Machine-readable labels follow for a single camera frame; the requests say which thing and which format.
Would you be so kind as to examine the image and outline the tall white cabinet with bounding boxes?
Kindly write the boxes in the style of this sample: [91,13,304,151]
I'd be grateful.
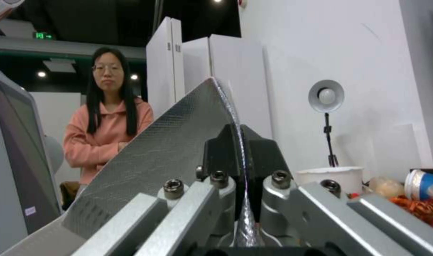
[146,16,186,118]

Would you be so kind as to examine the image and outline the silver foil food delivery bag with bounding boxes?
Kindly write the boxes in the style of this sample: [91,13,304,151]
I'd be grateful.
[0,76,265,256]

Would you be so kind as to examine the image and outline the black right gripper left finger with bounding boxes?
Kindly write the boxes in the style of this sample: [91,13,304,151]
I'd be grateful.
[71,124,245,256]

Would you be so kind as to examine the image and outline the silver clip lamp with bulb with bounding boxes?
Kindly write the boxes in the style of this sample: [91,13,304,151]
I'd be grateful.
[307,79,346,168]

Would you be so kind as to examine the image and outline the pale translucent food lump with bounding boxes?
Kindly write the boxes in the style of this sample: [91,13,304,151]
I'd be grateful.
[368,176,406,197]

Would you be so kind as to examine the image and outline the person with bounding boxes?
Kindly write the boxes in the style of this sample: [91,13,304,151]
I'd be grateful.
[62,47,155,185]

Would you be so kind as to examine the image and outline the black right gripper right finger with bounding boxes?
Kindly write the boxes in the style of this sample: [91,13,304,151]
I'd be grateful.
[242,126,433,256]

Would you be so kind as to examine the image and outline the grey robot front shell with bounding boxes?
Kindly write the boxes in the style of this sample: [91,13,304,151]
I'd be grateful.
[0,63,65,256]

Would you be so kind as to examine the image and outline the red crayfish shell scraps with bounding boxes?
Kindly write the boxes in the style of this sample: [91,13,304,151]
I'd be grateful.
[389,194,433,230]

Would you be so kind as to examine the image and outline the blue and white paper cup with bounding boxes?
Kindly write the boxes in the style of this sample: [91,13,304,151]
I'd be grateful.
[404,169,433,201]

